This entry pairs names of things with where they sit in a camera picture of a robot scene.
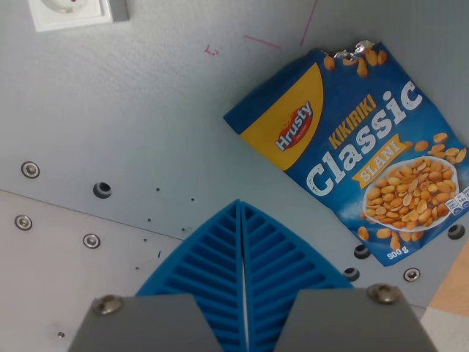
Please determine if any white wall power socket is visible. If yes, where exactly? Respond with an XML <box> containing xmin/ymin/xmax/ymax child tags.
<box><xmin>27</xmin><ymin>0</ymin><xmax>114</xmax><ymax>33</ymax></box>

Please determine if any grey box beside socket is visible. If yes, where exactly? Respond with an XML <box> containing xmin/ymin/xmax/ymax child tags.
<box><xmin>108</xmin><ymin>0</ymin><xmax>131</xmax><ymax>23</ymax></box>

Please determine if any blue Hrusty Classic peanut bag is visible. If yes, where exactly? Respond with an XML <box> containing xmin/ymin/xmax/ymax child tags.
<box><xmin>223</xmin><ymin>39</ymin><xmax>469</xmax><ymax>268</ymax></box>

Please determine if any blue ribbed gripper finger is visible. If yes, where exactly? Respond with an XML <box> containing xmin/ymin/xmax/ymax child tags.
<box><xmin>240</xmin><ymin>200</ymin><xmax>439</xmax><ymax>352</ymax></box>
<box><xmin>67</xmin><ymin>199</ymin><xmax>251</xmax><ymax>352</ymax></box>

